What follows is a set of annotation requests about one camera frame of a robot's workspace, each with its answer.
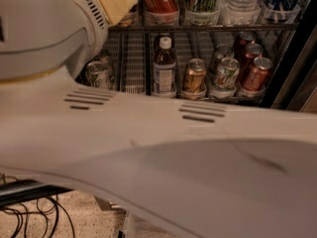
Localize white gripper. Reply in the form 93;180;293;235
67;0;139;58

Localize orange gold soda can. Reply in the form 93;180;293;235
118;5;138;27

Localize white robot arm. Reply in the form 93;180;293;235
0;0;317;238

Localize rear 7up can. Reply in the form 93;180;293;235
99;50;113;70

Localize green white 7up can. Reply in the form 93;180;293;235
85;60;110;89

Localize green striped can top shelf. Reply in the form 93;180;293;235
185;0;220;26

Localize gold can middle shelf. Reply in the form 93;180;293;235
182;59;207;100

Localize rear white diet can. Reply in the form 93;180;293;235
209;45;234;71

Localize white green diet can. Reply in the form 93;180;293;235
211;58;240;98

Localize red can rear right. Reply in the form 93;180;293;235
233;32;256;53

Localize red can middle right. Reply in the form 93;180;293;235
239;43;264;69

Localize red can front right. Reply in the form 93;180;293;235
242;57;272;92

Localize blue can top right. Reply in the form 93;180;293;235
260;0;298;23

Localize open fridge glass door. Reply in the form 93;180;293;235
0;179;70;208

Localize brown tea bottle white cap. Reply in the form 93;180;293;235
153;36;176;98

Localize clear water bottle top right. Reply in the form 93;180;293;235
228;0;260;25

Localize clear plastic bin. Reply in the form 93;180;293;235
118;213;145;238

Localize right fridge door frame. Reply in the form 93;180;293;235
271;27;317;114

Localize black cables on floor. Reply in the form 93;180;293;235
0;173;76;238

